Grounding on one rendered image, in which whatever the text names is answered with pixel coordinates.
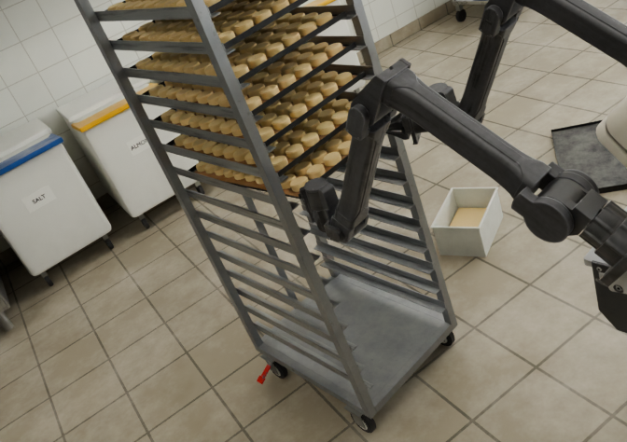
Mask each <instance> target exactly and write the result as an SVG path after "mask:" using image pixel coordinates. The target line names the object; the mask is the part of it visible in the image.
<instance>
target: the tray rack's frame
mask: <svg viewBox="0 0 627 442"><path fill-rule="evenodd" d="M74 1H75V3H76V5H77V8H78V10H79V12H80V13H81V15H82V17H83V19H84V21H85V22H86V24H87V26H88V28H89V30H90V32H91V34H92V36H93V38H94V40H95V42H96V44H97V46H98V48H99V50H100V51H101V53H102V55H103V57H104V59H105V61H106V63H107V65H108V67H109V69H110V71H111V73H112V75H113V77H114V78H115V79H116V81H117V83H118V86H119V88H120V90H121V92H122V94H123V96H124V98H125V100H126V101H127V103H128V105H129V107H130V108H131V110H132V113H133V115H134V117H135V119H136V121H137V122H138V124H139V126H140V128H141V130H142V132H143V134H144V136H145V137H146V140H147V142H148V143H149V145H150V147H151V149H152V151H153V153H154V155H155V157H156V159H157V161H158V163H159V165H160V166H161V168H162V170H163V172H164V174H165V176H166V178H167V180H168V182H169V184H170V186H171V187H172V189H173V191H174V194H175V195H176V197H177V199H178V201H179V203H180V205H181V207H182V208H183V210H184V212H185V214H186V216H187V218H188V221H189V223H190V224H191V226H192V228H193V229H194V231H195V233H196V235H197V237H198V239H199V241H200V243H201V245H202V248H203V250H204V252H205V253H206V254H207V256H208V258H209V260H210V262H211V264H212V266H213V268H214V270H215V272H216V274H217V276H218V278H219V280H220V281H221V283H222V285H223V287H224V289H225V291H226V293H227V295H228V296H229V298H230V301H231V303H232V305H233V307H234V309H235V310H236V312H237V314H238V316H239V317H240V319H241V321H242V323H243V325H244V328H245V330H246V332H247V334H248V336H249V337H250V338H251V340H252V342H253V344H254V346H255V348H256V350H257V351H259V352H261V353H263V354H262V355H261V356H260V357H261V358H262V359H264V360H266V362H268V363H270V364H272V367H271V368H270V370H271V371H272V372H274V373H276V374H277V375H279V374H278V372H277V370H276V368H275V366H274V364H273V362H274V361H275V362H277V363H278V364H280V365H281V366H284V367H285V368H287V369H289V370H290V371H292V372H294V373H295V374H297V375H299V376H300V377H302V378H304V379H305V380H307V381H309V382H310V383H312V384H313V385H315V386H317V387H318V388H320V389H322V390H323V391H325V392H327V393H328V394H331V395H332V396H334V397H336V398H337V399H339V400H341V401H342V402H343V403H345V404H346V406H345V407H344V408H345V409H346V410H348V411H349V412H351V414H352V417H353V419H354V421H355V423H356V424H358V425H359V426H361V427H363V428H364V429H366V427H365V425H364V423H363V422H362V419H361V416H362V415H365V414H364V412H363V409H362V407H361V406H360V403H359V401H358V399H357V397H356V394H355V391H354V388H353V386H352V384H351V381H349V380H347V379H345V378H343V377H342V376H340V375H338V374H336V373H335V372H333V371H331V370H329V369H327V368H326V367H324V366H321V365H320V364H318V363H316V362H315V361H313V360H312V359H310V358H308V357H306V356H305V355H303V354H301V353H299V352H297V351H295V350H293V349H291V348H290V347H288V346H286V345H285V344H283V343H282V342H280V341H278V340H276V339H275V338H272V337H270V336H268V335H267V334H266V335H264V336H263V337H262V338H261V337H260V335H259V333H258V331H257V329H256V327H255V325H254V324H253V322H252V320H251V318H250V316H249V314H248V312H247V310H246V308H245V306H244V304H243V302H242V300H241V298H240V296H239V294H238V292H237V290H236V288H235V286H234V284H233V282H232V280H231V278H230V276H229V274H228V273H227V271H226V269H225V267H224V265H223V263H222V261H221V259H220V257H219V255H218V253H217V251H216V248H215V247H214V245H213V243H212V241H211V239H210V237H209V235H208V233H207V231H206V229H205V228H204V226H203V224H202V221H201V219H200V218H199V216H198V214H197V212H196V210H195V208H194V206H193V204H192V202H191V200H190V198H189V196H188V193H187V191H186V190H185V188H184V186H183V184H182V183H181V181H180V179H179V177H178V175H177V173H176V171H175V169H174V166H173V164H172V162H171V161H170V159H169V157H168V155H167V153H166V151H165V149H164V147H163V145H162V143H161V141H160V138H159V136H158V135H157V134H156V132H155V130H154V128H153V126H152V124H151V122H150V120H149V118H148V116H147V114H146V111H145V109H144V107H143V106H142V104H141V102H140V100H139V98H138V96H137V94H136V92H135V90H134V89H133V87H132V84H131V82H130V80H129V78H128V77H127V75H126V73H125V71H124V69H123V67H122V65H121V63H120V61H119V59H118V56H117V54H116V52H115V51H114V49H113V47H112V45H111V43H110V42H109V40H108V38H107V36H106V34H105V31H104V29H103V27H102V25H101V23H100V22H99V20H98V18H97V16H96V14H95V12H94V10H93V8H92V6H91V3H90V1H89V0H74ZM329 273H330V275H331V276H330V277H329V278H328V279H330V282H329V283H328V284H326V285H325V286H324V287H325V290H326V292H327V296H328V297H329V298H331V299H333V300H335V301H338V302H340V303H341V304H339V305H338V306H337V307H336V308H335V309H334V312H335V314H336V316H337V319H338V320H340V321H342V322H344V323H346V324H348V325H349V326H348V327H346V328H345V329H344V330H343V331H342V332H343V334H344V336H345V338H346V340H348V341H350V342H352V343H354V344H355V345H357V347H356V348H355V349H354V350H353V351H352V355H353V357H354V359H355V360H356V361H357V362H359V363H361V364H363V365H365V367H364V369H363V370H362V371H361V372H360V374H361V377H362V379H363V380H366V381H368V382H369V383H371V384H373V386H372V388H371V389H370V390H369V396H370V398H371V401H372V403H373V405H374V407H375V409H376V412H378V411H379V410H380V409H381V408H382V407H383V406H384V405H385V404H386V403H387V401H388V400H389V399H390V398H391V397H392V396H393V395H394V394H395V393H396V392H397V390H398V389H399V388H400V387H401V386H402V385H403V384H404V383H405V382H406V381H407V380H408V378H409V377H410V376H411V375H412V374H413V373H414V372H415V371H416V370H417V369H418V367H419V366H420V365H421V364H422V363H423V362H424V361H425V360H426V359H427V358H428V356H429V355H430V354H431V353H432V352H433V351H434V350H435V349H436V348H437V347H438V346H439V345H440V343H441V342H442V341H444V342H445V339H446V338H447V337H448V336H449V334H450V333H451V332H452V331H453V328H452V325H450V324H448V323H445V321H444V318H443V315H442V313H439V312H437V311H433V310H430V309H429V308H426V307H424V306H421V305H419V304H416V303H414V302H411V301H408V300H407V299H404V298H402V297H398V296H395V295H393V294H390V293H388V292H385V291H384V290H381V289H379V288H376V287H374V286H371V285H368V284H366V283H362V282H360V281H358V280H355V279H353V278H350V277H348V276H345V275H343V274H340V273H338V272H336V271H334V270H331V269H329ZM291 312H292V313H294V314H296V315H298V316H299V317H301V318H303V319H305V320H307V321H309V322H311V323H313V324H315V325H318V326H320V327H322V328H324V329H326V330H327V327H326V324H325V323H324V322H322V321H320V320H318V319H316V318H314V317H313V316H311V315H309V314H307V313H305V312H303V311H300V310H298V309H296V308H294V310H293V311H291ZM281 322H283V323H285V324H287V325H290V326H292V327H293V328H295V329H297V330H299V331H300V332H302V333H304V334H306V335H308V336H310V337H312V338H314V339H316V340H318V341H320V342H322V343H324V344H326V345H328V346H329V347H331V348H332V349H334V350H336V348H335V345H334V343H333V342H331V341H329V340H327V339H325V338H322V337H320V336H318V335H316V334H315V333H314V332H312V331H310V330H308V329H306V328H304V327H302V326H300V325H297V324H295V323H293V322H291V321H289V320H287V319H286V318H284V319H282V320H281ZM272 330H274V331H276V332H278V333H280V334H281V335H283V336H285V337H287V338H290V339H291V340H293V341H295V342H297V343H298V344H300V345H301V346H303V347H305V348H307V349H309V350H310V351H312V352H315V353H317V354H319V355H320V356H322V357H324V358H326V359H328V360H329V361H330V362H332V363H334V364H336V365H338V366H340V367H342V368H344V366H343V364H342V362H340V361H338V360H337V359H335V358H333V357H331V356H329V355H327V354H325V353H324V352H321V351H319V350H317V349H316V348H314V347H313V346H311V345H309V344H307V343H305V342H303V341H301V340H300V339H298V338H295V337H293V336H291V335H289V334H288V333H286V332H285V331H283V330H281V329H279V328H277V327H276V326H274V327H273V328H272ZM327 331H328V330H327ZM336 351H337V350H336Z"/></svg>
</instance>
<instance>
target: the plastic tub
mask: <svg viewBox="0 0 627 442"><path fill-rule="evenodd" d="M497 190H498V187H452V188H451V190H450V192H449V193H448V195H447V197H446V199H445V201H444V202H443V204H442V206H441V207H440V209H439V212H438V214H437V216H436V218H435V220H434V221H433V223H432V225H431V228H433V231H434V235H435V238H436V242H437V245H438V248H439V253H440V254H441V255H445V256H482V257H486V256H487V254H488V252H489V250H490V247H491V245H492V242H493V240H494V238H495V234H496V232H497V230H498V228H499V225H500V223H501V221H502V218H503V213H502V209H501V204H500V200H499V196H498V192H497Z"/></svg>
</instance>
